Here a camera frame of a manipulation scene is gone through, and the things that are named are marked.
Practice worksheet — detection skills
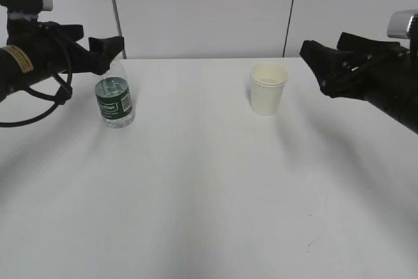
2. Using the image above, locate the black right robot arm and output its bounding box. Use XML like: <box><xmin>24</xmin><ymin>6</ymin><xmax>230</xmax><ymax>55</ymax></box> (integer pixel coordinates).
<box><xmin>300</xmin><ymin>32</ymin><xmax>417</xmax><ymax>132</ymax></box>

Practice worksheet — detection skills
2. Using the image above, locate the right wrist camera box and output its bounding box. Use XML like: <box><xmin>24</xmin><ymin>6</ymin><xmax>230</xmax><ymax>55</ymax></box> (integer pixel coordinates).
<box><xmin>387</xmin><ymin>9</ymin><xmax>417</xmax><ymax>55</ymax></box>

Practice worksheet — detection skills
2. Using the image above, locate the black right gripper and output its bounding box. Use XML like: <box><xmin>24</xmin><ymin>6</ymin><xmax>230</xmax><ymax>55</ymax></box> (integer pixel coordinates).
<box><xmin>300</xmin><ymin>32</ymin><xmax>417</xmax><ymax>119</ymax></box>

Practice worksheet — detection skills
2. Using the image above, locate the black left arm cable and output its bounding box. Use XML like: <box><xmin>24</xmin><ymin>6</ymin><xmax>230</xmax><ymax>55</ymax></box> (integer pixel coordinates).
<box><xmin>0</xmin><ymin>27</ymin><xmax>74</xmax><ymax>129</ymax></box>

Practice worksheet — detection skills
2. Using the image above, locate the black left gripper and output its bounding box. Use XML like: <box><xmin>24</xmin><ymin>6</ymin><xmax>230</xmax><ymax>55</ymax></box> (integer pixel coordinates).
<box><xmin>6</xmin><ymin>14</ymin><xmax>124</xmax><ymax>75</ymax></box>

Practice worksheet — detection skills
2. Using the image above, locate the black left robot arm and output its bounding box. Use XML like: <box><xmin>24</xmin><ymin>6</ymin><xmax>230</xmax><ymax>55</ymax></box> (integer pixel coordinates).
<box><xmin>1</xmin><ymin>18</ymin><xmax>125</xmax><ymax>100</ymax></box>

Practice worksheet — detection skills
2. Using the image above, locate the clear water bottle green label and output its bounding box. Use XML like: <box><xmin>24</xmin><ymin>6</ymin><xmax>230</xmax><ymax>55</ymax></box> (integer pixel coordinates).
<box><xmin>94</xmin><ymin>59</ymin><xmax>135</xmax><ymax>129</ymax></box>

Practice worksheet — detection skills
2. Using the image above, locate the white paper cup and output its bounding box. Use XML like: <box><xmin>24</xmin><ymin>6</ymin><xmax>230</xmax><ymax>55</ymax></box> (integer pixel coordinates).
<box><xmin>249</xmin><ymin>61</ymin><xmax>289</xmax><ymax>116</ymax></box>

